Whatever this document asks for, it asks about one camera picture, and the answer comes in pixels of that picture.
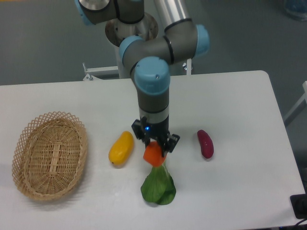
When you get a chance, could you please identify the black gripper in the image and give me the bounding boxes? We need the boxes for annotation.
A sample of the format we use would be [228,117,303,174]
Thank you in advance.
[131,117,180,157]

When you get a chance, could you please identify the orange fruit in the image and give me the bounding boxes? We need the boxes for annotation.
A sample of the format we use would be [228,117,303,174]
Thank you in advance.
[143,141,167,167]

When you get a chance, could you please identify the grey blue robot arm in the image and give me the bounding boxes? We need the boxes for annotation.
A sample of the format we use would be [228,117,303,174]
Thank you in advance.
[75,0,210,156]

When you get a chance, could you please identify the yellow mango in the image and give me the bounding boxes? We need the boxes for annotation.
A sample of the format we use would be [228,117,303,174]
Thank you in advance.
[108,131,134,166]

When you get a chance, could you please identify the green bok choy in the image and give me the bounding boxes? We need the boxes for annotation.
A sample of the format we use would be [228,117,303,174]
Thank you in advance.
[141,162,177,205]

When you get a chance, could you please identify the woven wicker basket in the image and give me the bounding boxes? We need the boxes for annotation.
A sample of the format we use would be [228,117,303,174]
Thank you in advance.
[12,112,88,201]

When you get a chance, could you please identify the black device at table edge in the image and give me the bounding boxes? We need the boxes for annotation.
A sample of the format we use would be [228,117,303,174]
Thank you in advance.
[290,194,307,219]

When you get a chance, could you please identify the blue object top right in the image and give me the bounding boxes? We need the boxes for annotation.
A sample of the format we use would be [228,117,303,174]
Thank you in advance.
[283,0,307,22]

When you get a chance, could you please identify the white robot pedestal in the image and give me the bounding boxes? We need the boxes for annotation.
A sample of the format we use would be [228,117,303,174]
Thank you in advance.
[82,13,194,81]

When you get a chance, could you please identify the white frame at right edge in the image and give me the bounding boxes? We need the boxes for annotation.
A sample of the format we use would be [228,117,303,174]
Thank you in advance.
[283,81,307,127]

